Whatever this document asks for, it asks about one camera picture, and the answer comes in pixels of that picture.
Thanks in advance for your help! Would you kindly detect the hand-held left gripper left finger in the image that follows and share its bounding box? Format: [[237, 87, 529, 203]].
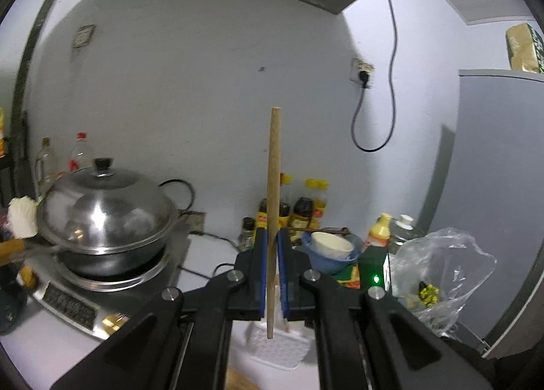
[[51, 226, 270, 390]]

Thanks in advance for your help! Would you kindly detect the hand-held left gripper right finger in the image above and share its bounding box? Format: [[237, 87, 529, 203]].
[[276, 229, 494, 390]]

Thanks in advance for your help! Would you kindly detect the wooden chopstick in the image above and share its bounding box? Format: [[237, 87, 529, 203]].
[[266, 107, 282, 340]]

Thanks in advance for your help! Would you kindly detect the white plastic utensil basket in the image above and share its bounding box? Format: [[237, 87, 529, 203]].
[[248, 284, 311, 372]]

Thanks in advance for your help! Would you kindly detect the small spice jar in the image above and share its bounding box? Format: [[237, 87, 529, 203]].
[[239, 217, 256, 251]]

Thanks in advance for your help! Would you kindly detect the brown wooden utensil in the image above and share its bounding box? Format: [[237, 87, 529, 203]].
[[289, 226, 351, 235]]

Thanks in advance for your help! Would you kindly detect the white bowl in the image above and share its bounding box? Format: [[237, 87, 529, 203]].
[[310, 232, 355, 262]]

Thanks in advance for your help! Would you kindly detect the dark soy sauce bottle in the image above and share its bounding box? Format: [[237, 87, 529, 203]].
[[292, 197, 315, 230]]

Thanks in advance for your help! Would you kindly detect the colourful packet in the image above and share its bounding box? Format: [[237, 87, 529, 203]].
[[335, 265, 362, 289]]

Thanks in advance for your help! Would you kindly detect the beige block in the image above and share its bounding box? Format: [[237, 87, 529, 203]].
[[183, 211, 207, 236]]

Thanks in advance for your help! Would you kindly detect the amber sauce bottle yellow cap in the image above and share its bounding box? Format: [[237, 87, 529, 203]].
[[304, 179, 330, 230]]

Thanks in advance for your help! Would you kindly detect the dark box with green light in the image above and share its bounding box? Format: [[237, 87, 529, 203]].
[[357, 246, 392, 291]]

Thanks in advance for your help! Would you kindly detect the orange detergent bottle yellow cap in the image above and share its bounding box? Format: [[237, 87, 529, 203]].
[[363, 212, 394, 251]]

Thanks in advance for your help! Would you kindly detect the clear bottle white cap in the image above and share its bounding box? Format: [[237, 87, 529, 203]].
[[389, 214, 426, 255]]

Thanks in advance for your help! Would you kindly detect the steel wok lid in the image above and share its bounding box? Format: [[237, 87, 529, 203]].
[[36, 156, 179, 255]]

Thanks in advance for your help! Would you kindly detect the clear plastic bag of vegetables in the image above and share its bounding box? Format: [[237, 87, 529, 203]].
[[389, 227, 498, 337]]

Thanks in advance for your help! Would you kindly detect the silver cooktop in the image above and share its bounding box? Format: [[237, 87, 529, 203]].
[[17, 220, 192, 342]]

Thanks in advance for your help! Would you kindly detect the clear bottle red cap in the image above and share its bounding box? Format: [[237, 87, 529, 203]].
[[68, 132, 95, 174]]

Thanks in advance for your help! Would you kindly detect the grey refrigerator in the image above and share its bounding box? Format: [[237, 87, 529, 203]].
[[419, 69, 544, 357]]

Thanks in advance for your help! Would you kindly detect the clear glass bottle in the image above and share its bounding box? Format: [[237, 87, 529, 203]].
[[36, 137, 58, 197]]

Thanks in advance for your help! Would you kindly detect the white crumpled paper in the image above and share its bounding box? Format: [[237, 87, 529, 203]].
[[7, 198, 41, 238]]

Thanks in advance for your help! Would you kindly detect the yellow package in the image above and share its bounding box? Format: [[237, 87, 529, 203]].
[[505, 22, 544, 74]]

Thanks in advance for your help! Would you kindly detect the black cooktop cable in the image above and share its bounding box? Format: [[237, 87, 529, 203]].
[[159, 179, 196, 214]]

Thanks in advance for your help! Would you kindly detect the black hanging power cable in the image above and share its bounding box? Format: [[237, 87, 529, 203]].
[[351, 0, 399, 153]]

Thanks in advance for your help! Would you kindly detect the white wall socket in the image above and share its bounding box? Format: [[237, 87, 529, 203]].
[[349, 57, 375, 89]]

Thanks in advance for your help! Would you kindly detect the square wall plate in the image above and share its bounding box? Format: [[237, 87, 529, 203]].
[[71, 25, 96, 49]]

